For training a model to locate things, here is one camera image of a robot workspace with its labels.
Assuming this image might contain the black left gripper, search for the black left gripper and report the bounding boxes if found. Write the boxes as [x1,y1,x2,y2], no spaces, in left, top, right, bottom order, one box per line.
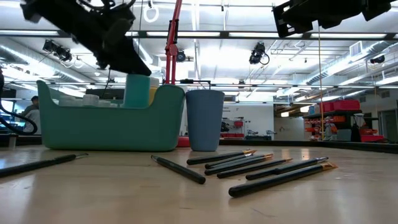
[71,4,152,77]

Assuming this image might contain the large turquoise paint bottle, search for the large turquoise paint bottle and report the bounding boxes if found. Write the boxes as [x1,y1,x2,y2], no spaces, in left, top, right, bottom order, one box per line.
[123,73,152,109]

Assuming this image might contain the blue plastic cup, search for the blue plastic cup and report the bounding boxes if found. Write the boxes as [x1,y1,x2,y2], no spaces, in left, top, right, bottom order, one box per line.
[185,89,226,152]

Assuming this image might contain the teal plastic bin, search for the teal plastic bin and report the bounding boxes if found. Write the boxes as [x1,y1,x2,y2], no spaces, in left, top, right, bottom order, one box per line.
[36,80,186,152]

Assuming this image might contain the shelf with red bins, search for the shelf with red bins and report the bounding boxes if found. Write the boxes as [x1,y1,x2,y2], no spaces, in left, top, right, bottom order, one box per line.
[303,98,386,143]

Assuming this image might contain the person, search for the person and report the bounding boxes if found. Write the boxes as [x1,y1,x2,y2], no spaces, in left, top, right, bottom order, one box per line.
[22,95,42,135]

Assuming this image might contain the black paintbrush silver ferrule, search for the black paintbrush silver ferrule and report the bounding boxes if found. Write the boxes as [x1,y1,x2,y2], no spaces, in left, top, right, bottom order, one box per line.
[245,156,330,181]
[204,152,274,170]
[0,152,90,179]
[150,154,206,185]

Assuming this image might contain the distant robot workstation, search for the distant robot workstation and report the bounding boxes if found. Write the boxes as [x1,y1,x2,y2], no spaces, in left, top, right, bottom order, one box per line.
[220,116,278,141]

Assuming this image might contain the white cable loop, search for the white cable loop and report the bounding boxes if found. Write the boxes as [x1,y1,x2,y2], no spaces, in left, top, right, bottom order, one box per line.
[142,0,160,24]

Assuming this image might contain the yellow hanging cable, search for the yellow hanging cable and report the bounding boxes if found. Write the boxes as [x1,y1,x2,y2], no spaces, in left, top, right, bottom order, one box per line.
[317,21,324,141]

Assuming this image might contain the thick black cable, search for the thick black cable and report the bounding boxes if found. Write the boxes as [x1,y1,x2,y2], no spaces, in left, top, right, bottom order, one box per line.
[0,70,39,136]

